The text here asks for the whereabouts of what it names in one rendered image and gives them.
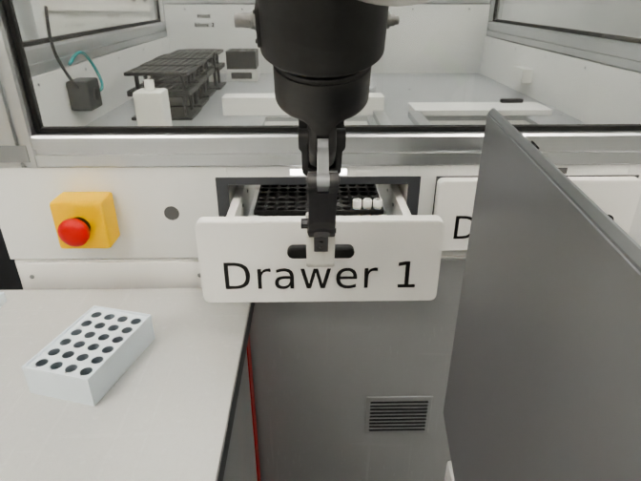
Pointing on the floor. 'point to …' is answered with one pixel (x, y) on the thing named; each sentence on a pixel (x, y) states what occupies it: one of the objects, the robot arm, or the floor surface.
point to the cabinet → (322, 370)
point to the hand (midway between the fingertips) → (320, 240)
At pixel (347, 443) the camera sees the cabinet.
